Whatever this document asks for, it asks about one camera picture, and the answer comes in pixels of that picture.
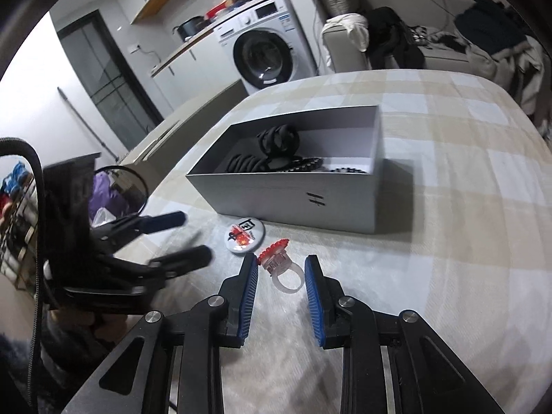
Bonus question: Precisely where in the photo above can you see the dark glass door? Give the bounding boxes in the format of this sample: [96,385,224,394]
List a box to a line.
[58,10,163,150]

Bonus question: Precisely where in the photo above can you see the white kitchen cabinets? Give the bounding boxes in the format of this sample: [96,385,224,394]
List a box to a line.
[154,34,239,110]

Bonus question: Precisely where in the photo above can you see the white washing machine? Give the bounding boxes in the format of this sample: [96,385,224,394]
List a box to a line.
[214,0,316,95]

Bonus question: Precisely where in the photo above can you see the grey cardboard box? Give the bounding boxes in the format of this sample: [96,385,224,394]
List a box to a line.
[187,106,384,234]

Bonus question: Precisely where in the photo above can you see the purple plastic bag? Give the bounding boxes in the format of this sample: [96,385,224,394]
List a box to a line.
[88,171,129,220]

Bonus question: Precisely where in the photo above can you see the black cooking pot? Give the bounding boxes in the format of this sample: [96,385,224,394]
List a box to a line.
[172,16,209,42]

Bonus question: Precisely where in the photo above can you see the black beaded bracelet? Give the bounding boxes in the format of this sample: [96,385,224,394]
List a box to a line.
[275,156,368,175]

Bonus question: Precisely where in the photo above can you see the pile of clothes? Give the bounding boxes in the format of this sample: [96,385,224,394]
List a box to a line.
[452,0,549,118]

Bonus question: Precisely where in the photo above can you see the clear ring with red top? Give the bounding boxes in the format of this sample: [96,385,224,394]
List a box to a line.
[256,238,306,295]

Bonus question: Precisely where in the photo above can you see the black garment on sofa arm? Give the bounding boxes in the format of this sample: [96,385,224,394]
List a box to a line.
[366,7,426,69]

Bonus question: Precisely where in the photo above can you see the white round pin badge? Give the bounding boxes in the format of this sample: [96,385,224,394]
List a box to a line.
[225,217,266,255]

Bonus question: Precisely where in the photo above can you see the black ribbed item in box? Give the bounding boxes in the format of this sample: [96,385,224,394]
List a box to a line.
[226,153,272,173]

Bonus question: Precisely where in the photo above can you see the white cloth on sofa arm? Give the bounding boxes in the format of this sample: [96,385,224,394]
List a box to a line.
[321,13,369,52]

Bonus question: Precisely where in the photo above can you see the left hand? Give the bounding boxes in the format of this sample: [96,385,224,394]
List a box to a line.
[50,307,127,343]

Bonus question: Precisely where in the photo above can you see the grey sofa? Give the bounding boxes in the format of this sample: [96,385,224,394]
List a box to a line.
[323,0,552,109]

